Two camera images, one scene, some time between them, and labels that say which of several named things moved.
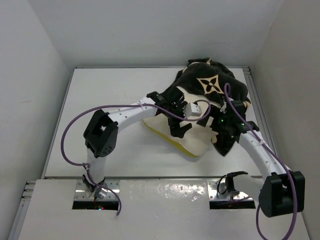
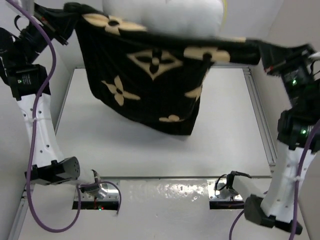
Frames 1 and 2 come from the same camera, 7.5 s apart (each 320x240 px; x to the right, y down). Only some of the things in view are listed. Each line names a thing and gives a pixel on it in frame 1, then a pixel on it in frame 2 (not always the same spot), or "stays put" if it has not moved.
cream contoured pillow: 198,141 to 179,18
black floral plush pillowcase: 210,78 to 146,80
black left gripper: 175,129 to 60,21
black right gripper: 215,127 to 276,56
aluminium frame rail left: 21,212 stays put
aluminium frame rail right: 261,115 stays put
